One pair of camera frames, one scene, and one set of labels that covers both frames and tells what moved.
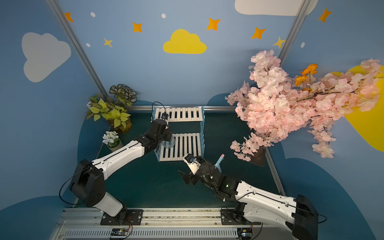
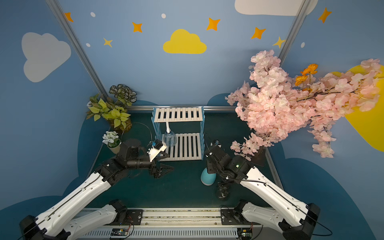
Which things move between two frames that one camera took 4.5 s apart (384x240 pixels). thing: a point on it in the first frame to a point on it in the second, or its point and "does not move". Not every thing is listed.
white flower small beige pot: [111, 138] does not move
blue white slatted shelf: [192, 143] does not move
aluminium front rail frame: [156, 224] does not move
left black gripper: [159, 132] to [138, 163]
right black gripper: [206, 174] to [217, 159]
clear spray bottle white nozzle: [169, 144] does not move
